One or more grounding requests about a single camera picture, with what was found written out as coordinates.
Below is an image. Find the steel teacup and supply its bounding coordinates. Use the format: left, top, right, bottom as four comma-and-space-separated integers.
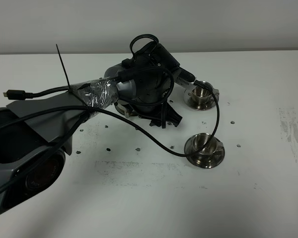
191, 81, 220, 104
189, 133, 224, 156

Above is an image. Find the near steel saucer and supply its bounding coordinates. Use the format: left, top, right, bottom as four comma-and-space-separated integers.
184, 133, 225, 169

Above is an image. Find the near steel teacup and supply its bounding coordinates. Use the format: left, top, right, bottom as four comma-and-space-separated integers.
189, 133, 224, 156

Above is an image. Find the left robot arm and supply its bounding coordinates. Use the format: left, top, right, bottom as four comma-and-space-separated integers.
0, 42, 183, 214

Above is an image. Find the stainless steel teapot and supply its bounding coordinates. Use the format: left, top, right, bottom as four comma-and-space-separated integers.
114, 100, 139, 118

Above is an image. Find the far steel teacup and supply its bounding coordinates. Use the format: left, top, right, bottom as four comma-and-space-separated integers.
191, 81, 220, 104

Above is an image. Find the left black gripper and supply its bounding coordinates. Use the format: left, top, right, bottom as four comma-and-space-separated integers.
115, 42, 182, 128

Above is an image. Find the steel saucer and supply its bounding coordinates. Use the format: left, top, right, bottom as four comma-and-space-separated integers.
183, 85, 216, 111
184, 133, 225, 169

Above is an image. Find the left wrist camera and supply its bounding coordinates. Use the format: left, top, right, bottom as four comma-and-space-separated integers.
171, 67, 196, 91

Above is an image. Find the black zip tie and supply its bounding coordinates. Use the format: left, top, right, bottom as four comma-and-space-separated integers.
56, 44, 72, 92

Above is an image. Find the far steel saucer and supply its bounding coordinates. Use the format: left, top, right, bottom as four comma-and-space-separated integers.
183, 85, 216, 111

